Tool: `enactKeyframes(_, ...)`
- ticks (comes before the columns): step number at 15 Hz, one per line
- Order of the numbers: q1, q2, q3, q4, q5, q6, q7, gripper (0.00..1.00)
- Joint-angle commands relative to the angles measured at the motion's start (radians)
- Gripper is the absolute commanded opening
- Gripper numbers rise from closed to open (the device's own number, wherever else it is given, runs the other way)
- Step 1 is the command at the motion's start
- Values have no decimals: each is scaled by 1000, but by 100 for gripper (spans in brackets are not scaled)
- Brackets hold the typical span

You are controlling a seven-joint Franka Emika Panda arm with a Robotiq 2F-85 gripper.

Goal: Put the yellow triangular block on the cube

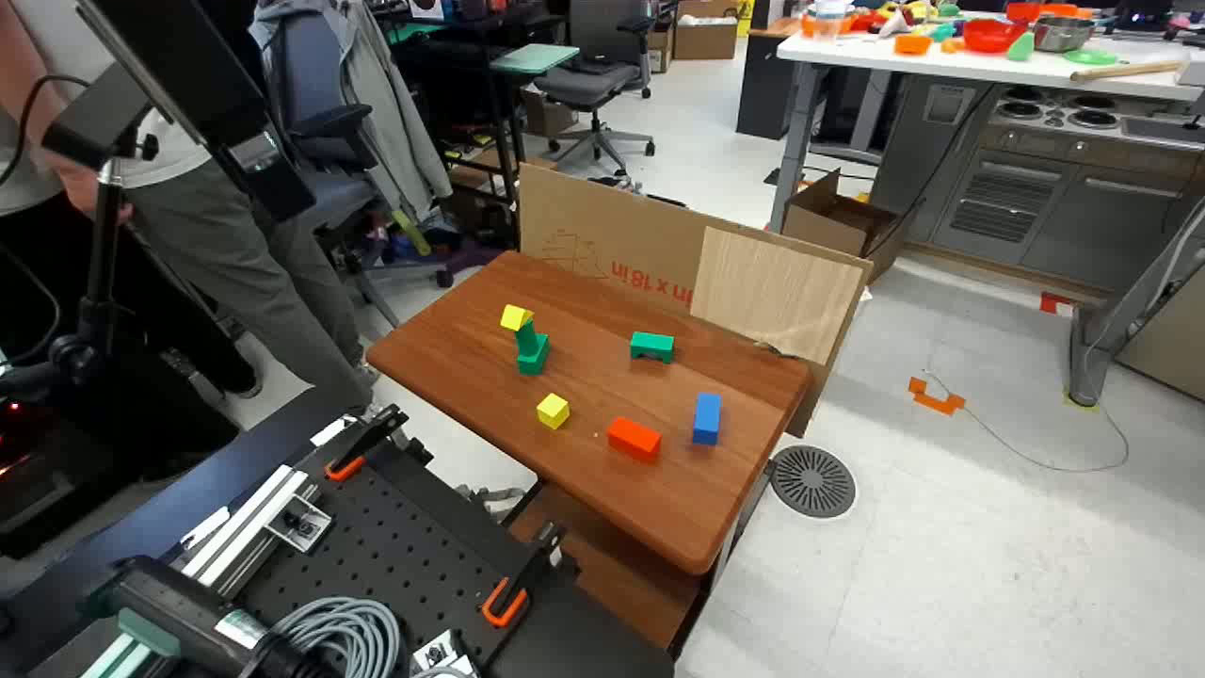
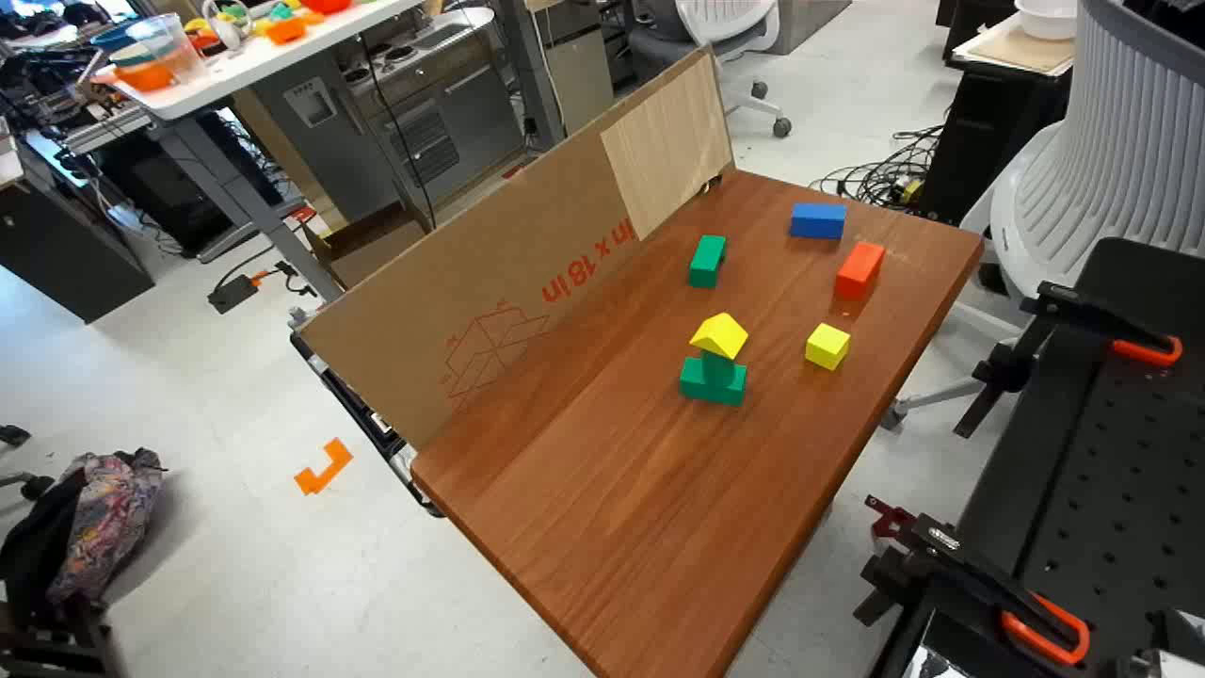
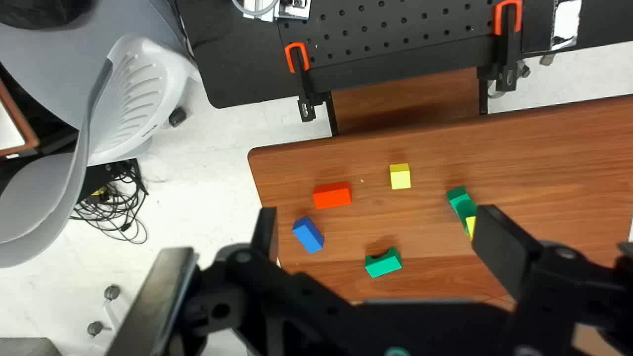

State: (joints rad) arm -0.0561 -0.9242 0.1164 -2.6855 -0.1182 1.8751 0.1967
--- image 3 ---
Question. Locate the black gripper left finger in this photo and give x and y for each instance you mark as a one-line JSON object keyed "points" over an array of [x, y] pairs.
{"points": [[165, 309]]}

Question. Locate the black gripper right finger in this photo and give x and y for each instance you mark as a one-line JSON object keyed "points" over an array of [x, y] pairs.
{"points": [[507, 253]]}

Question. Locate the green rectangular block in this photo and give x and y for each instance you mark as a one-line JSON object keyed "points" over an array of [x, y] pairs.
{"points": [[460, 200]]}

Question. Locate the green arch block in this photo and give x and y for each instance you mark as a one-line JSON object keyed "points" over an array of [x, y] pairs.
{"points": [[384, 265]]}

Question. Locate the yellow cube block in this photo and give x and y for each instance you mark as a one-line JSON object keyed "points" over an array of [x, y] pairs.
{"points": [[400, 178]]}

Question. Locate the blue rectangular block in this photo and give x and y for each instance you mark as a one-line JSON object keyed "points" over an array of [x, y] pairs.
{"points": [[307, 236]]}

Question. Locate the orange rectangular block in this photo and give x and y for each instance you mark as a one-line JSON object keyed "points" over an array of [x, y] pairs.
{"points": [[331, 196]]}

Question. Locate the grey floor bolt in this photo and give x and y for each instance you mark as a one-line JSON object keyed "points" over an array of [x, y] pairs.
{"points": [[96, 329], [113, 291]]}

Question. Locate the white ribbed office chair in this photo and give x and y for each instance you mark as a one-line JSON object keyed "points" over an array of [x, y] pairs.
{"points": [[40, 170]]}

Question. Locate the black perforated metal table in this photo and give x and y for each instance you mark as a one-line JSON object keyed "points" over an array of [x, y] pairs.
{"points": [[396, 46]]}

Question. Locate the brown framed panel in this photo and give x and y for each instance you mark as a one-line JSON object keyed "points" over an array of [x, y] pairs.
{"points": [[16, 125]]}

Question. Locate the white paper sheet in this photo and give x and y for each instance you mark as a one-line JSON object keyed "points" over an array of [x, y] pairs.
{"points": [[566, 22]]}

